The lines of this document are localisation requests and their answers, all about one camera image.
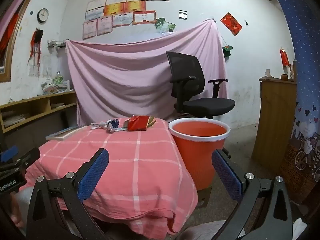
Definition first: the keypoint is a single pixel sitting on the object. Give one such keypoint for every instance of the metal wall rack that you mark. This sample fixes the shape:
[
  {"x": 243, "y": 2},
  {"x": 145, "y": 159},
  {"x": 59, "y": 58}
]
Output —
[{"x": 56, "y": 43}]

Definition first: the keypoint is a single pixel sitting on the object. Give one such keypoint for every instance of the leafy sprig with red berries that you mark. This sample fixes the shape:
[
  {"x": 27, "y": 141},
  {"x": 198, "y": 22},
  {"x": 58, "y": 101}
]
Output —
[{"x": 152, "y": 122}]

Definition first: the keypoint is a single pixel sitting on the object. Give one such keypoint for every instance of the papers in shelf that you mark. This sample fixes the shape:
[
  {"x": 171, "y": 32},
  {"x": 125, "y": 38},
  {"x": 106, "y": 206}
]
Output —
[{"x": 15, "y": 118}]

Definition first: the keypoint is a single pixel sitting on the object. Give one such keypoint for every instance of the wooden shelf unit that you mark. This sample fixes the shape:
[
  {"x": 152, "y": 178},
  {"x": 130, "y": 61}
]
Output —
[{"x": 37, "y": 102}]

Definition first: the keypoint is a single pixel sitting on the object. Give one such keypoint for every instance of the person's right leg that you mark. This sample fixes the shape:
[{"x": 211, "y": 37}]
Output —
[{"x": 197, "y": 231}]

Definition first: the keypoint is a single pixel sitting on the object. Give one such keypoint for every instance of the cardboard box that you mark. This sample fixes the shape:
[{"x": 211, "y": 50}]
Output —
[{"x": 203, "y": 197}]

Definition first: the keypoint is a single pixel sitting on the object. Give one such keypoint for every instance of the orange plastic bin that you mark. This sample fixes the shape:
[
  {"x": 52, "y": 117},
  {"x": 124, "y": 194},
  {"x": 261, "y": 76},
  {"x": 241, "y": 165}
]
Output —
[{"x": 197, "y": 155}]

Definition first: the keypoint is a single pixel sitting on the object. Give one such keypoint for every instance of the blue cover book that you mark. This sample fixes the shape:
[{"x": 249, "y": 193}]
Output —
[{"x": 63, "y": 133}]

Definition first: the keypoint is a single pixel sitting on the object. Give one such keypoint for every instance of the blue printed curtain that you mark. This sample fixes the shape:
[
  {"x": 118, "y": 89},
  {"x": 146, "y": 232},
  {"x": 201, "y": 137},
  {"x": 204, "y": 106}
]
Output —
[{"x": 306, "y": 80}]

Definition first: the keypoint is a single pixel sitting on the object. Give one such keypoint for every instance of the blue white snack wrapper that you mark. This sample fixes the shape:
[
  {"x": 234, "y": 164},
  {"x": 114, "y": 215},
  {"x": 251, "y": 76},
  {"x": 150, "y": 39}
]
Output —
[{"x": 113, "y": 125}]

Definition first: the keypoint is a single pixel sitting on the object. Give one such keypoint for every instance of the person's left leg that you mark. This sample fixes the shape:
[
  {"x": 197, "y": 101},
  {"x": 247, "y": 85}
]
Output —
[{"x": 25, "y": 200}]

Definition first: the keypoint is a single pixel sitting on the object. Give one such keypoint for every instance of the wall calendar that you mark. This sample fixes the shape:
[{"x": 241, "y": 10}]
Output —
[{"x": 34, "y": 70}]

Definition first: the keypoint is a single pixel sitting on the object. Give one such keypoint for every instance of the green photo posters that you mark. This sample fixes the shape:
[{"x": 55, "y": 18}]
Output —
[{"x": 165, "y": 25}]

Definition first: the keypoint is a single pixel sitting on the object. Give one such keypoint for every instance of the glass jar with green contents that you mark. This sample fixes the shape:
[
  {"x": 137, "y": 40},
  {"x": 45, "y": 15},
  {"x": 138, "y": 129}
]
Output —
[{"x": 58, "y": 78}]

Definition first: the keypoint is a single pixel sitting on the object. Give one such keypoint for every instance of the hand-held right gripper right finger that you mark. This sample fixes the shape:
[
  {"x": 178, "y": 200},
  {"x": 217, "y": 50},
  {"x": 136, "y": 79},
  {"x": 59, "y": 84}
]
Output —
[{"x": 227, "y": 177}]

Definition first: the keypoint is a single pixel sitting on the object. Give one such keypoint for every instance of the pink hanging sheet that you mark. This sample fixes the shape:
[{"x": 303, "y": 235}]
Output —
[{"x": 120, "y": 80}]

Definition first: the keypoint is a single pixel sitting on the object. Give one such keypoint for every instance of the green red hanging hat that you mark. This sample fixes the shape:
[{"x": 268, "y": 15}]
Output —
[{"x": 227, "y": 51}]

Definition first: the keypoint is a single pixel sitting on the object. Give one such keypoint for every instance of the wooden window frame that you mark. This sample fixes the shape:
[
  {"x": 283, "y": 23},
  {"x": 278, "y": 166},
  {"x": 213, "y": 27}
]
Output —
[{"x": 8, "y": 65}]

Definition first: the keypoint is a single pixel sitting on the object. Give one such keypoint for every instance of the white paper tissue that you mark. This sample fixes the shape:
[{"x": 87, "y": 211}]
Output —
[{"x": 298, "y": 230}]

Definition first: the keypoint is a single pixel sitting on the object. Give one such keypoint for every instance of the red hanging packet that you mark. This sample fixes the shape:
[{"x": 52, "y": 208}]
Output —
[{"x": 284, "y": 57}]

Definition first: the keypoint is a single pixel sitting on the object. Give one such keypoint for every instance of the small black white picture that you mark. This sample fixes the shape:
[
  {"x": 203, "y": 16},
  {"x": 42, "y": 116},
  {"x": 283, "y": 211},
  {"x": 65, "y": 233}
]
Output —
[{"x": 183, "y": 14}]

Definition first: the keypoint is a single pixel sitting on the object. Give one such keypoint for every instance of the round wall clock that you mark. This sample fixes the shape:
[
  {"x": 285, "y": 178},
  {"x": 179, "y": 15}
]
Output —
[{"x": 43, "y": 15}]

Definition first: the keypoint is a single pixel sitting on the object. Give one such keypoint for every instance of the red paper wall square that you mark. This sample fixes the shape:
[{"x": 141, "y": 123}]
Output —
[{"x": 231, "y": 23}]

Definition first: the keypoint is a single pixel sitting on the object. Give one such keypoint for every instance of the white curved object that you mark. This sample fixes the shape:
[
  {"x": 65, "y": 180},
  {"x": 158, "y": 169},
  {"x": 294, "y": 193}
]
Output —
[{"x": 268, "y": 74}]

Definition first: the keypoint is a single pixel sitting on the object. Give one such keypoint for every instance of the person's left hand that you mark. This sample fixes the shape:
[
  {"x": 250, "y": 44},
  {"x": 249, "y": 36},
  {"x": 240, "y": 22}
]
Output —
[{"x": 16, "y": 212}]

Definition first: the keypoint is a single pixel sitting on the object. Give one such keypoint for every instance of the small brown jar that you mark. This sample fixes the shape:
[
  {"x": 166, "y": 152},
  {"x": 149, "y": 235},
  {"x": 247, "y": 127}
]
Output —
[{"x": 284, "y": 77}]

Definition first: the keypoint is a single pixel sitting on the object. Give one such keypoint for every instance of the group of wall certificates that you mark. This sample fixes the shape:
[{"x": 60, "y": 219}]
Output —
[{"x": 117, "y": 10}]

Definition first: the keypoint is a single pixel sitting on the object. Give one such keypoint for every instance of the pink plaid cloth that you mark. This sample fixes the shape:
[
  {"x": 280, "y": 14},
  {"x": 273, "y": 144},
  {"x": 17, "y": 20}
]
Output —
[{"x": 140, "y": 167}]

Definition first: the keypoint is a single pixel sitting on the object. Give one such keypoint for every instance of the stack of books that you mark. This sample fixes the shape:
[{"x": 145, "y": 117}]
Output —
[{"x": 56, "y": 87}]

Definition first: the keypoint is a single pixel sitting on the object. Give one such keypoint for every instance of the person's leg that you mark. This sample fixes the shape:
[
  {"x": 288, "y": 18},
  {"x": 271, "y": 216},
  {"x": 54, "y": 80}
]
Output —
[
  {"x": 25, "y": 200},
  {"x": 197, "y": 231}
]

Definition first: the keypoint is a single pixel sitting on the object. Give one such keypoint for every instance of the black office chair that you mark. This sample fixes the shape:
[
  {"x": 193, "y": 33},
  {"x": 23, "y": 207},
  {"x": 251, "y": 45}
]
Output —
[{"x": 207, "y": 103}]

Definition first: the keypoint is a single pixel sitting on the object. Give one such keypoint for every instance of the red snack packet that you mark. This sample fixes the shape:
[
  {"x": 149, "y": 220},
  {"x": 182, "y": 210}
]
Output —
[{"x": 137, "y": 123}]

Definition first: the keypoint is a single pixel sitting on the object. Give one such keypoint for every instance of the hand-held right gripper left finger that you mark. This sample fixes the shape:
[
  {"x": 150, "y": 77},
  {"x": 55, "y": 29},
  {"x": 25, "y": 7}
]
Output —
[{"x": 93, "y": 172}]

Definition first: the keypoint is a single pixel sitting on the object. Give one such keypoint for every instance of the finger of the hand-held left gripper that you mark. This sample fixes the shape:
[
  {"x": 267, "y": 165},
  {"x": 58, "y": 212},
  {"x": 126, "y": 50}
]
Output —
[
  {"x": 7, "y": 153},
  {"x": 28, "y": 156}
]

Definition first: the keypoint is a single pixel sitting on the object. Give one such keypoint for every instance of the wooden cabinet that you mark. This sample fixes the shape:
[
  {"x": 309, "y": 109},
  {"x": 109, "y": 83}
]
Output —
[{"x": 272, "y": 117}]

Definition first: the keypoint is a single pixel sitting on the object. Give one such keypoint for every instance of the red black tassel ornament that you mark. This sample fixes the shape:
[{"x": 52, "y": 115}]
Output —
[{"x": 37, "y": 38}]

